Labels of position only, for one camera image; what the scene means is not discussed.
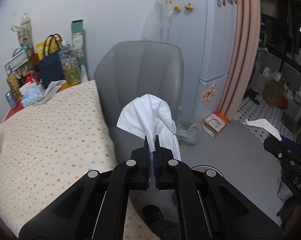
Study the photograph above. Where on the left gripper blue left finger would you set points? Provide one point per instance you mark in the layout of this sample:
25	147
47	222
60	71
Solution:
141	175

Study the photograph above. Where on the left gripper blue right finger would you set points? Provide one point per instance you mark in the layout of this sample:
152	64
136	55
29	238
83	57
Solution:
163	179

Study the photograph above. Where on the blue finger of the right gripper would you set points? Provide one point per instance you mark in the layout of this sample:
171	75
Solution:
294	147
274	147

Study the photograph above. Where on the white paper napkin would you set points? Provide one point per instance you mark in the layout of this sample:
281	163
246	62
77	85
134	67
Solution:
149	117

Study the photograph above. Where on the white tissue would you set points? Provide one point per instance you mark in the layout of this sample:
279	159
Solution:
264	124

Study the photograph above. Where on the clear plastic trash bag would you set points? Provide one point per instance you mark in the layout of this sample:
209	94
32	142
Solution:
189	134

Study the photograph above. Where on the brown cardboard box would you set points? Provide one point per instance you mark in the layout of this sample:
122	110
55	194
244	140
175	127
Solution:
273	93

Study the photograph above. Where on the person's black shoe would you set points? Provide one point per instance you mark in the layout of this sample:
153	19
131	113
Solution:
163	228

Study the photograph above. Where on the orange white cardboard box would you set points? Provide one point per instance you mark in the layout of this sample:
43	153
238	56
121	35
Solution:
214	123

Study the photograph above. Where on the grey upholstered chair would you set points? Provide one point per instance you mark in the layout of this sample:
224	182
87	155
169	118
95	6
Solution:
130	70

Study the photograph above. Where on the floral cream tablecloth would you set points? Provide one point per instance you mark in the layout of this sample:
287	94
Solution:
47	148

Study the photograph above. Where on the pink curtain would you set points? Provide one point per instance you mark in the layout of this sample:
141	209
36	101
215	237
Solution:
243	57

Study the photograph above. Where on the large tea bottle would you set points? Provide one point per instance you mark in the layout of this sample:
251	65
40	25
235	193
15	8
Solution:
68	59

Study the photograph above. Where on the navy lunch bag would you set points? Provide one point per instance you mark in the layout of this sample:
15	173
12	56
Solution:
50	68

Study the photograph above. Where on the blue tissue pack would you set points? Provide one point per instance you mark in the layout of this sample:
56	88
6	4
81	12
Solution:
32	93

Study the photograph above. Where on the red pot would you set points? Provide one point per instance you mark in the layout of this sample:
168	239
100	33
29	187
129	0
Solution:
31	77

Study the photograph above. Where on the yellow snack bag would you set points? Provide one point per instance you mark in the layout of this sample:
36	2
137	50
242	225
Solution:
44	47

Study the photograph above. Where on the blue soda can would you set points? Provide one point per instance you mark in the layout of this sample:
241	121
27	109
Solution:
11	99

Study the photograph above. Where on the green tall box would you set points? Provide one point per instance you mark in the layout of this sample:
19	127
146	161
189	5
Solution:
78	41

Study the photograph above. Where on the small tea bottle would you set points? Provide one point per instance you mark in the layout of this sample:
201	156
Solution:
13	84

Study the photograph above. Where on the white refrigerator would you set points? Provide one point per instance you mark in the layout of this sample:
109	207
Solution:
204	30

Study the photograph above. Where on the white tote bag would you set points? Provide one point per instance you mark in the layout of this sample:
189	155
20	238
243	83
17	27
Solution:
24	32

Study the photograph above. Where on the black wire basket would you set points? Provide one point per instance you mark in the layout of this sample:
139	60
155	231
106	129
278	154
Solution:
18	60

